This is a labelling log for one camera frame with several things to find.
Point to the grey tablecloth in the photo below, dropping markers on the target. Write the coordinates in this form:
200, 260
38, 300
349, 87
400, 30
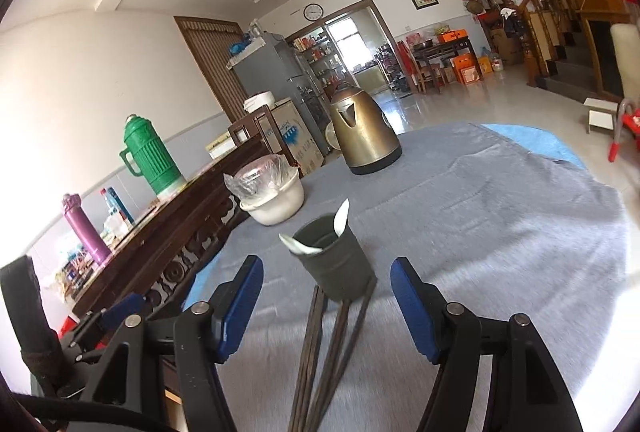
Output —
475, 222

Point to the white basin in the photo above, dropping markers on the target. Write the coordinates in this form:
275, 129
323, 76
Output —
275, 209

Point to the round wall clock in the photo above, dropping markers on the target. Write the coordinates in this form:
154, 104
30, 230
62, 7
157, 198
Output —
313, 11

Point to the green thermos flask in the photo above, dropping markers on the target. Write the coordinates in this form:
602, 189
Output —
150, 157

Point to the cardboard box with blue print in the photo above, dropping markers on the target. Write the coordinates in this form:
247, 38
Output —
295, 137

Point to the wooden dining table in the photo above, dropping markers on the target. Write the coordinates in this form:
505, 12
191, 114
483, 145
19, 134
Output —
445, 45

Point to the plastic-wrapped glass bowl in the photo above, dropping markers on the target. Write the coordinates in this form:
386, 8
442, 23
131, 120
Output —
260, 179

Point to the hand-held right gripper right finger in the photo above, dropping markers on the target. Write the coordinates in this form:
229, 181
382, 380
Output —
415, 312

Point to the grey refrigerator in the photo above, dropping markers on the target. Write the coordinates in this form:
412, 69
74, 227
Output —
280, 62

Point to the white step stool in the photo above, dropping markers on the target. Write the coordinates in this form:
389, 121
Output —
602, 112

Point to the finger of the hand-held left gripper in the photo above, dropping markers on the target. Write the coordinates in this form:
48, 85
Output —
117, 307

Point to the small white fan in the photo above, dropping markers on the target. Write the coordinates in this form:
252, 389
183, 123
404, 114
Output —
330, 137

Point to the brown wooden door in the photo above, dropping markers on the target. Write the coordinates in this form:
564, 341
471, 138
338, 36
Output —
210, 57

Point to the dark grey perforated utensil holder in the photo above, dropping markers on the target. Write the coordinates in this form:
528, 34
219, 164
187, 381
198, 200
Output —
340, 267

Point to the dark brown chopstick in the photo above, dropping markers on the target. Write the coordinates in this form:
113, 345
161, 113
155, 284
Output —
330, 362
355, 337
305, 362
316, 342

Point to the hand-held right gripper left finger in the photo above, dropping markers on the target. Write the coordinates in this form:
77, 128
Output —
240, 307

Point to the dark wooden chair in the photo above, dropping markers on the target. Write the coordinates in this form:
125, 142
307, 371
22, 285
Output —
250, 127

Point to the orange flat box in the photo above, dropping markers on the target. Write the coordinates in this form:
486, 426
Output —
452, 35

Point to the dark carved wooden sideboard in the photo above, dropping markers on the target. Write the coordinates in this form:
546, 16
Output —
165, 237

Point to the white rice cooker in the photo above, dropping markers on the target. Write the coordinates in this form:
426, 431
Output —
260, 101

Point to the purple thermos bottle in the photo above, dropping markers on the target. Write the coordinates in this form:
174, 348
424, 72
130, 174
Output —
82, 232

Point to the golden electric kettle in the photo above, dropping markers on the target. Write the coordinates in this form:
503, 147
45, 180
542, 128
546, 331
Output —
365, 132

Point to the clear water jug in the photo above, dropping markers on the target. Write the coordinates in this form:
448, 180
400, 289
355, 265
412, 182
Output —
496, 62

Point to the orange carton with white label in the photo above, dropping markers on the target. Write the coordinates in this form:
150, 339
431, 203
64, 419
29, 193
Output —
467, 70

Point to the red plastic chair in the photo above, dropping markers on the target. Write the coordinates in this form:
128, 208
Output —
625, 127

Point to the white plastic spoon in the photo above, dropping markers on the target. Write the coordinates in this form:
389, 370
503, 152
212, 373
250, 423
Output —
342, 218
300, 246

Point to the wooden staircase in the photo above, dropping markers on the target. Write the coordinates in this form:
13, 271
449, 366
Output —
560, 12

